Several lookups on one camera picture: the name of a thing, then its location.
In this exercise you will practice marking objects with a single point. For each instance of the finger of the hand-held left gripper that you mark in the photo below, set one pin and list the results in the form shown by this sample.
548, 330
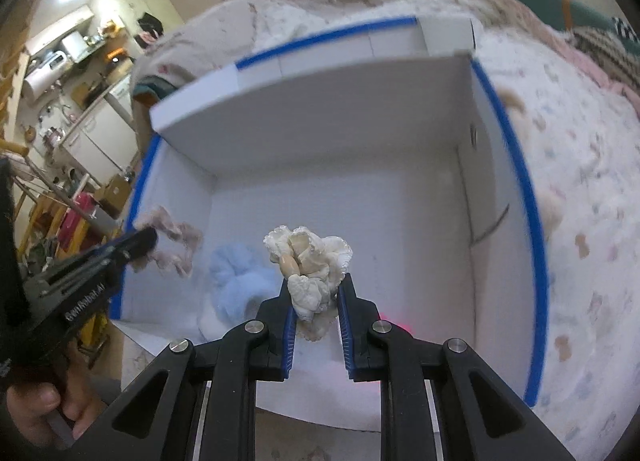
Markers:
137, 248

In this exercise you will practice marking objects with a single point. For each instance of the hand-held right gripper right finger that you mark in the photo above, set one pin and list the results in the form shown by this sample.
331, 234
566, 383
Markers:
346, 341

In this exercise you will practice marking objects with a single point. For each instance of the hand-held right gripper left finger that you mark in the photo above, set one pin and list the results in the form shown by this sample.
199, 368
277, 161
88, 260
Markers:
288, 336

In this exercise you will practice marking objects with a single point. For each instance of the beige ruffled scrunchie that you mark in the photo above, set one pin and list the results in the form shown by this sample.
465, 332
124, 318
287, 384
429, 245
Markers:
180, 241

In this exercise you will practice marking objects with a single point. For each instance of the light blue fluffy scrunchie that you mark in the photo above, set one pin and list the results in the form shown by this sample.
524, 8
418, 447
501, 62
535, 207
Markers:
235, 286

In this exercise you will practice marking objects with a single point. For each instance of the white lace scrunchie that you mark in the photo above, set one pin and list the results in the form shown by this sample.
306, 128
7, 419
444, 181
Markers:
310, 261

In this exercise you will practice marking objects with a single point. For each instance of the blue and white cardboard box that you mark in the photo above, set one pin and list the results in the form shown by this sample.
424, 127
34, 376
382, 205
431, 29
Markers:
350, 166

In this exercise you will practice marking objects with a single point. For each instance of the person's left hand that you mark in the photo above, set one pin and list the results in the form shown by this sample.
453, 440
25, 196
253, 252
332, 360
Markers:
35, 411

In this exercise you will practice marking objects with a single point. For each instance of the brown cardboard box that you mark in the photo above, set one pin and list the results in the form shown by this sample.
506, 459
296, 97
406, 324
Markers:
117, 191

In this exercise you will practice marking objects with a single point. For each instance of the yellow wooden rack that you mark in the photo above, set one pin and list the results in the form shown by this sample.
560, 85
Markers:
50, 211

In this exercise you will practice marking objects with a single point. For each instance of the white kitchen cabinet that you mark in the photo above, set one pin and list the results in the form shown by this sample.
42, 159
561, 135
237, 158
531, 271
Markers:
95, 146

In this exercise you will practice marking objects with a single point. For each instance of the teal cloth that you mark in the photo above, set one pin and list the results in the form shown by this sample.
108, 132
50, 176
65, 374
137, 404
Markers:
150, 88

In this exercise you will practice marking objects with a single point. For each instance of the white water heater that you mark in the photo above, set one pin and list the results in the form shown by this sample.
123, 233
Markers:
42, 81

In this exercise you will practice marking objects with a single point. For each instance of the hanging dark clothes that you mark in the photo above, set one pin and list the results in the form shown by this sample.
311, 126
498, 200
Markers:
150, 23

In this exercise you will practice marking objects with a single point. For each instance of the teal headboard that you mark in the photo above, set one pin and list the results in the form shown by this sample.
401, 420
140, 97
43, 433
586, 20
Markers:
540, 1

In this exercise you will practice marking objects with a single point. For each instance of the knitted patterned blanket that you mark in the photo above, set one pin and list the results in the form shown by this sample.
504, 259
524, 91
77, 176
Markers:
610, 51

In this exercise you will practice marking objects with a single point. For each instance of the black and white striped cloth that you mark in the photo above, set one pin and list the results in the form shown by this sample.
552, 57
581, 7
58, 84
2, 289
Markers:
627, 28

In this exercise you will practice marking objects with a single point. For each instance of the white wall cabinet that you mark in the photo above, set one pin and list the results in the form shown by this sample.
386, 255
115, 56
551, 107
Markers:
55, 31

